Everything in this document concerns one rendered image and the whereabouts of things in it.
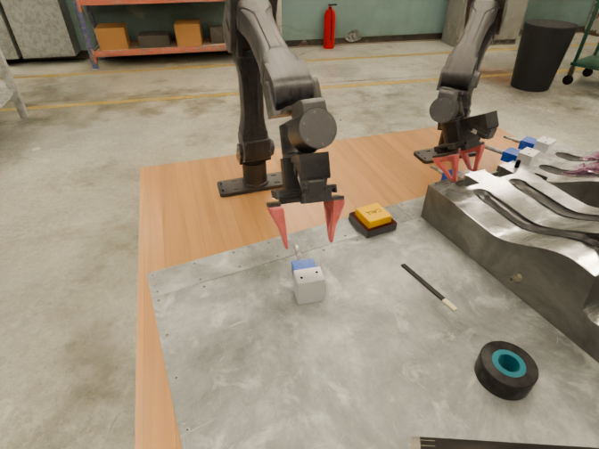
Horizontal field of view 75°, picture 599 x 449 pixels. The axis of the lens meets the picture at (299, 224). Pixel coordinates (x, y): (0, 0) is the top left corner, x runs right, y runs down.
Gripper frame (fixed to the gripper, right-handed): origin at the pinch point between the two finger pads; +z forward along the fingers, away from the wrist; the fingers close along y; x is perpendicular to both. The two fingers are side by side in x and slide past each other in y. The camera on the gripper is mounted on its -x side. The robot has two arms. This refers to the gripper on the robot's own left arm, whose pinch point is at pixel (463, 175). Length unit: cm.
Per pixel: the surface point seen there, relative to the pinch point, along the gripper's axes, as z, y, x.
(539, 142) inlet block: -1.5, 27.5, -4.0
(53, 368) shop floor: 37, -115, 106
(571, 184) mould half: 7.5, 14.6, -17.4
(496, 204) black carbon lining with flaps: 4.6, -9.9, -15.1
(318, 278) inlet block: 5, -53, -10
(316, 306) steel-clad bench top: 10, -54, -8
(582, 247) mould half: 9.7, -17.3, -34.4
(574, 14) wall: -101, 675, 289
